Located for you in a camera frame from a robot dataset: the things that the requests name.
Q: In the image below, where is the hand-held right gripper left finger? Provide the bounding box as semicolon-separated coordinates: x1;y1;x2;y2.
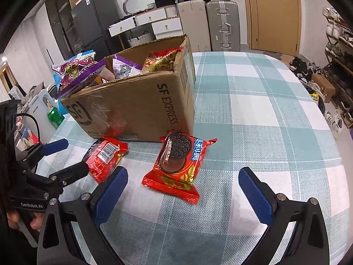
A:
37;166;129;265

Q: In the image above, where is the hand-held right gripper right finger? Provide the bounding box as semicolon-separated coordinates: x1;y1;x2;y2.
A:
238;167;330;265

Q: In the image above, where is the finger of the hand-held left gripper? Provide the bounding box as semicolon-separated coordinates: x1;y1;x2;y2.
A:
26;161;89;188
17;139;69;162

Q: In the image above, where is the red cookie packet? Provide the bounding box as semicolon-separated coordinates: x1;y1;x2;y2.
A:
141;133;218;205
82;137;129;183

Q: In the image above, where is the purple snack bag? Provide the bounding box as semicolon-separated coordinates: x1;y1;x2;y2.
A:
52;55;107;98

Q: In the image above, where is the brown cardboard box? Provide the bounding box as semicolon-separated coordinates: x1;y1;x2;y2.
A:
60;34;197;143

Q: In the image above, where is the purple packet with white label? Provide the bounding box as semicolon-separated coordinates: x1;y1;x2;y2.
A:
113;54;144;79

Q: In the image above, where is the large red noodle snack bag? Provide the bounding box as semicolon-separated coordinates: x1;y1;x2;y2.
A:
142;47;184;74

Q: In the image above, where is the person's left hand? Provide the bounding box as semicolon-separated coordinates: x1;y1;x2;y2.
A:
6;210;43;232

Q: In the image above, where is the green container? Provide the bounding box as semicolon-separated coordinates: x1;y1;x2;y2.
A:
47;107;65;129

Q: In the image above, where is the white appliance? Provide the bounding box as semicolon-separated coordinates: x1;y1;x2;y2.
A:
21;88;56;144

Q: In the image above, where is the green checked tablecloth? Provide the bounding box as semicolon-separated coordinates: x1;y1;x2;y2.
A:
36;51;346;265

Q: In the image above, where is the blue tote bag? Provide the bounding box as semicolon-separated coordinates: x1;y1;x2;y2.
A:
52;50;96;114

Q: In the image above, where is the dark glass cabinet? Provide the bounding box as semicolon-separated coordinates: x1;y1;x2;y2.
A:
45;0;75;61

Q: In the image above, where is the small cardboard box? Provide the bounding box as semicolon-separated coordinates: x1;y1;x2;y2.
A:
312;73;335;102

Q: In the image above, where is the grey refrigerator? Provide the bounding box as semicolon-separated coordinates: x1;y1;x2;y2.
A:
70;0;122;58

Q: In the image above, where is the pile of shoes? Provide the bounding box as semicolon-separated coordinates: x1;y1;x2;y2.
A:
289;57;322;83

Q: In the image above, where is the woven basket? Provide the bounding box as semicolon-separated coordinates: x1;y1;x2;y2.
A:
127;32;155;47

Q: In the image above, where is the white drawer unit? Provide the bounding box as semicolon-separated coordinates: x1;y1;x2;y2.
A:
108;6;182;40

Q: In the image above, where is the shoe rack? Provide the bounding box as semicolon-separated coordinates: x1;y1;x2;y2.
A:
323;6;353;127

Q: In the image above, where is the silver suitcase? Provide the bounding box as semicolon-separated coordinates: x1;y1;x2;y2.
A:
206;1;241;51

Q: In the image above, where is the beige suitcase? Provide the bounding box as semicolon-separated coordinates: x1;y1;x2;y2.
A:
178;0;212;52

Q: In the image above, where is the wooden door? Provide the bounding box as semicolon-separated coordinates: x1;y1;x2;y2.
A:
242;0;301;56

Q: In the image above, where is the black cable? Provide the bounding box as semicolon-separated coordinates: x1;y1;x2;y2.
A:
15;113;45;145

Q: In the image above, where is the curved metal frame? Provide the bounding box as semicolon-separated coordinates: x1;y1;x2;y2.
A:
123;0;158;14

